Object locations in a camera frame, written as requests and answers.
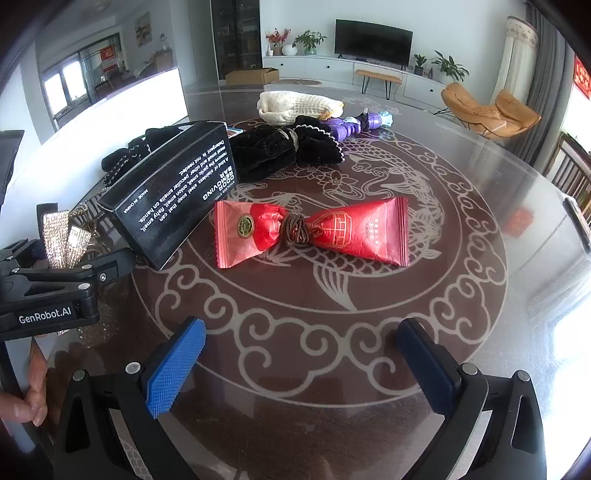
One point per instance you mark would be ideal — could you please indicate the black television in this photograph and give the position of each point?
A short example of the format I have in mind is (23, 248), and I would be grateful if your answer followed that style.
(374, 42)

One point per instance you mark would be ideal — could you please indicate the grey curtain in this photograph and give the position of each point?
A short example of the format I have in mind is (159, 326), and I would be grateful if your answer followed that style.
(549, 92)

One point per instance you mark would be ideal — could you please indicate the dark desktop with fish pattern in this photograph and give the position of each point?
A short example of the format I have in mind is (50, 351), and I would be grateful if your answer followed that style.
(300, 438)

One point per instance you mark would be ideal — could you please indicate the purple plastic toy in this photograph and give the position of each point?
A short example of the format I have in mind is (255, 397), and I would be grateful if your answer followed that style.
(344, 127)

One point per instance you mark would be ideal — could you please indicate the orange lounge chair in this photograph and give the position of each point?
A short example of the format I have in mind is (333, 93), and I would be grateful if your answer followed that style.
(503, 113)

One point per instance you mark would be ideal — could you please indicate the large leafy potted plant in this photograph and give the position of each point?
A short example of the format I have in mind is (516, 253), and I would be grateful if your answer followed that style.
(450, 67)

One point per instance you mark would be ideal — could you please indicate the white television cabinet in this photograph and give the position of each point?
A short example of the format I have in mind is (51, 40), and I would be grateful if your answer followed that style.
(323, 68)

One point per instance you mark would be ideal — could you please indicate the bushy green potted plant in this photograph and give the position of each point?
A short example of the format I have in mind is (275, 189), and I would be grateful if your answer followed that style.
(308, 40)

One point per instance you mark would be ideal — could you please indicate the red door poster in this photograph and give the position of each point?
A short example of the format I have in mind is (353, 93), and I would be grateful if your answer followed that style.
(108, 59)

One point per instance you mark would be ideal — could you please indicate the dark glass display cabinet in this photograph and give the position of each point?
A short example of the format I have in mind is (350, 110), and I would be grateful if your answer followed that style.
(235, 37)

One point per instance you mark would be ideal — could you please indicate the black velvet cloth white trim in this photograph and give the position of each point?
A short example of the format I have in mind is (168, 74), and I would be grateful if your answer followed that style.
(258, 152)

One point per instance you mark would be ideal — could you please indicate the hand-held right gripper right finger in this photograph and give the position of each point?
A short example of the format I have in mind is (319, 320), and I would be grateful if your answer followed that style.
(425, 369)

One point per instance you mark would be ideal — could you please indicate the blue white toothpaste box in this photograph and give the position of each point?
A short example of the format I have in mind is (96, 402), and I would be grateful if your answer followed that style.
(235, 133)

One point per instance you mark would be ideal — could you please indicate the black printed box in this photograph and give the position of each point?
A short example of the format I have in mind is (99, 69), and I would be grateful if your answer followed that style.
(175, 184)

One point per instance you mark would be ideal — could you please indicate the red flower bouquet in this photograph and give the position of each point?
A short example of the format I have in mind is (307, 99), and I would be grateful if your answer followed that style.
(277, 37)

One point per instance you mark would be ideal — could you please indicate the wooden bench with metal legs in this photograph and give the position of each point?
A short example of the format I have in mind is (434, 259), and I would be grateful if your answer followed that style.
(378, 76)

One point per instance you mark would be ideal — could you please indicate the brown rubber band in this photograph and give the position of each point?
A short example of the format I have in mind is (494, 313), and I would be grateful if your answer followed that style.
(294, 230)
(291, 137)

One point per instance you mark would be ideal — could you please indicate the round beige floor cushion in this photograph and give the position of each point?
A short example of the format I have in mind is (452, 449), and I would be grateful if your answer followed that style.
(298, 82)

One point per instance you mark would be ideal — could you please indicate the gold glitter ribbon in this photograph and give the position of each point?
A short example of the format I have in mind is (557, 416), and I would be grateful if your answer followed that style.
(57, 240)

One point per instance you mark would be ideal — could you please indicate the black beaded velvet cloth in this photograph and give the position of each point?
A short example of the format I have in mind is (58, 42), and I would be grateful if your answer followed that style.
(117, 161)

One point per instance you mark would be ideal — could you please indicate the white knitted glove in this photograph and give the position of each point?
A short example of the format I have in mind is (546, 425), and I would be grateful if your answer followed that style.
(295, 107)

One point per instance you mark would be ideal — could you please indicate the small potted plant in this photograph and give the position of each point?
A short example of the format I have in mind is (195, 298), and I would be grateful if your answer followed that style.
(419, 61)

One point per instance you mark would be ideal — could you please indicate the person's left hand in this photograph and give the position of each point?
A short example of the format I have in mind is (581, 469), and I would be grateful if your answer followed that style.
(37, 392)

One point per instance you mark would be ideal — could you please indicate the framed wall painting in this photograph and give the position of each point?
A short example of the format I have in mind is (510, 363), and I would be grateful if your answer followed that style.
(143, 30)

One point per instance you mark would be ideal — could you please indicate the red candy packet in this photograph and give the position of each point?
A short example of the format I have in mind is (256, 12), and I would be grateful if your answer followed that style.
(369, 230)

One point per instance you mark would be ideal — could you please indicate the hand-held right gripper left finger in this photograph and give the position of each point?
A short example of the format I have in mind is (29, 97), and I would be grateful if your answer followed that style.
(178, 367)

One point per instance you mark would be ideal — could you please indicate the cardboard box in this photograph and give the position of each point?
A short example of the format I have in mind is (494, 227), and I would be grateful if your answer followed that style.
(251, 77)

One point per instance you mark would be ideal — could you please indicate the white curtain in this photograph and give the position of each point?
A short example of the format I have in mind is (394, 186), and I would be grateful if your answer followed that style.
(517, 60)

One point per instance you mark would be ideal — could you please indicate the dark wooden chair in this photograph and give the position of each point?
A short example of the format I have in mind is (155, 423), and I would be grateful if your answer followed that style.
(570, 170)

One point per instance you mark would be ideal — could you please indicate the red wall decoration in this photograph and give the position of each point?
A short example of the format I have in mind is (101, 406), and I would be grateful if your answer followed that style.
(582, 78)

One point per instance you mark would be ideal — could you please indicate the white round vase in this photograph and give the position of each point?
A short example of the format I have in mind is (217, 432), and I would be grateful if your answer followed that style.
(290, 50)

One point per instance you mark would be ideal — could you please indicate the small wooden side cabinet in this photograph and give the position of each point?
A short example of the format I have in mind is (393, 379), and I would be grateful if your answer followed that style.
(164, 60)

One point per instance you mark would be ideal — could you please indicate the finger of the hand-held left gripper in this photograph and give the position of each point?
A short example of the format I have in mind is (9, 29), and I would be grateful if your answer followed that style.
(23, 254)
(111, 265)

